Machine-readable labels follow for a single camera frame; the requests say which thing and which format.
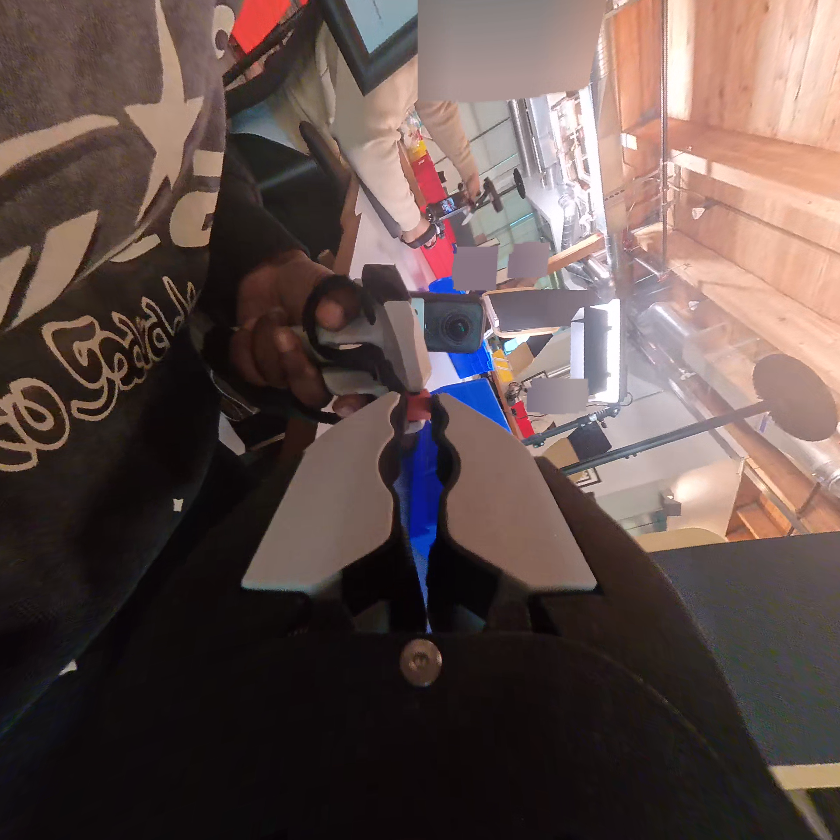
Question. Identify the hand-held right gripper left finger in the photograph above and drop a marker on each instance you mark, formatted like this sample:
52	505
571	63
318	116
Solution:
328	512

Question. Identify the black light stand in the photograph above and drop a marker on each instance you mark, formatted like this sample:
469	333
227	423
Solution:
794	394

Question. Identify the bright light panel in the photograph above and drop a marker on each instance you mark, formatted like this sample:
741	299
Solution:
597	348

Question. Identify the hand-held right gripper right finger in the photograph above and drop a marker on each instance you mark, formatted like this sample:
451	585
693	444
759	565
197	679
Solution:
512	525

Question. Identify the blue plastic bin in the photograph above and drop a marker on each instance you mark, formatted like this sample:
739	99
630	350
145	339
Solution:
418	499

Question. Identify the black office chair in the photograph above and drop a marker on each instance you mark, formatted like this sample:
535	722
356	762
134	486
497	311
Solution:
328	184

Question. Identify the printed marker sign board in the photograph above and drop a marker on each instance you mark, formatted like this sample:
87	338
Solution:
374	40

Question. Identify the person's left hand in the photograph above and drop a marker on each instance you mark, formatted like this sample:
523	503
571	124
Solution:
282	341

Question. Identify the small red block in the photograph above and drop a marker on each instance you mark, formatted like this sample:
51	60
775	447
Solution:
416	407

